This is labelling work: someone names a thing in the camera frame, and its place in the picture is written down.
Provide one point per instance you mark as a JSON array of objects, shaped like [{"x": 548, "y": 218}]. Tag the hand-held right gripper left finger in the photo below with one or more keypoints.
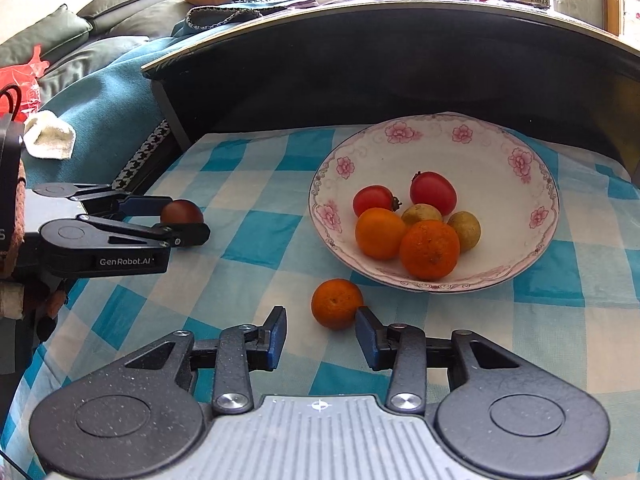
[{"x": 276, "y": 337}]

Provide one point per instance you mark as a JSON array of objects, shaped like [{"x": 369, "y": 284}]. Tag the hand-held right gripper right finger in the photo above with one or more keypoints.
[{"x": 367, "y": 337}]

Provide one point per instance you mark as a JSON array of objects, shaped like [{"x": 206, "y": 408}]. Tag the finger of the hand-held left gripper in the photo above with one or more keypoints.
[
  {"x": 142, "y": 205},
  {"x": 190, "y": 234}
]

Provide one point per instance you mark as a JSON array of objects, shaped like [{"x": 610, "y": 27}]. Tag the dark red round fruit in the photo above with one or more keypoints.
[{"x": 181, "y": 211}]

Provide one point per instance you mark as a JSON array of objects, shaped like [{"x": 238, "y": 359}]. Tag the orange mandarin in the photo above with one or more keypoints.
[
  {"x": 429, "y": 251},
  {"x": 379, "y": 234},
  {"x": 337, "y": 304}
]

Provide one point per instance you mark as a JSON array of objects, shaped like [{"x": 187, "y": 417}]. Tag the small yellow-green fruit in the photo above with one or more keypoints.
[
  {"x": 465, "y": 231},
  {"x": 421, "y": 213}
]

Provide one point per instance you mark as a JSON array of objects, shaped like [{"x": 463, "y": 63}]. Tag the red tomato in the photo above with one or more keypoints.
[
  {"x": 374, "y": 200},
  {"x": 433, "y": 192}
]

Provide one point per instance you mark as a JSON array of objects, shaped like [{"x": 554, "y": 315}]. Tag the white floral plate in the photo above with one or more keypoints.
[{"x": 500, "y": 200}]

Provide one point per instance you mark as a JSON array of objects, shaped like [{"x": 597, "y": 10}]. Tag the person's left hand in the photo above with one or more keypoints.
[{"x": 40, "y": 305}]

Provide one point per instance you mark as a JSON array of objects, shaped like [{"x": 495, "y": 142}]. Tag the blue checkered tablecloth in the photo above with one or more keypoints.
[{"x": 250, "y": 190}]

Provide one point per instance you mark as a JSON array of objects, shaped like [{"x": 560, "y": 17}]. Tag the white towel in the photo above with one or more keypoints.
[{"x": 50, "y": 135}]

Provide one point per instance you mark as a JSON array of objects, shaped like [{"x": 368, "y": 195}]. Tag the teal blanket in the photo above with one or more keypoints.
[{"x": 115, "y": 90}]

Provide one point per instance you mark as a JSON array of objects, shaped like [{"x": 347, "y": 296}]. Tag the red plastic bag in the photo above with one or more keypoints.
[{"x": 20, "y": 80}]

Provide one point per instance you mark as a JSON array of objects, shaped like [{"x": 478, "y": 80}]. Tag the grey sofa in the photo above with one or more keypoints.
[{"x": 125, "y": 15}]

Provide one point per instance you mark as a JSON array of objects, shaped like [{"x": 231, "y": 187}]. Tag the dark coffee table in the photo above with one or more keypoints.
[{"x": 350, "y": 60}]

